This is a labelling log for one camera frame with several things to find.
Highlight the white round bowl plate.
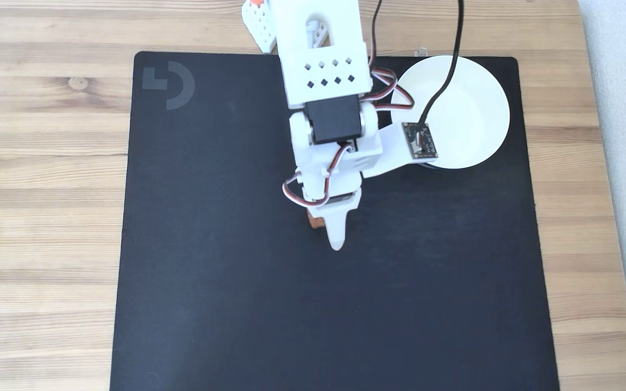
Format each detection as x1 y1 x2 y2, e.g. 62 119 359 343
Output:
389 55 511 170

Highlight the black desk mat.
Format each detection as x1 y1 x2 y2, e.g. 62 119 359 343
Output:
109 51 561 391

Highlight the red white black servo wire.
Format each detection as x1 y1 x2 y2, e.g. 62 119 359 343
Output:
283 142 358 208
368 0 415 112

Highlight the black camera on white mount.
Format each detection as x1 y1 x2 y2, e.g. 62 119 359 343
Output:
364 122 439 179

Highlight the black camera cable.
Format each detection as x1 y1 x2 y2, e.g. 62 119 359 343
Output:
417 0 465 127

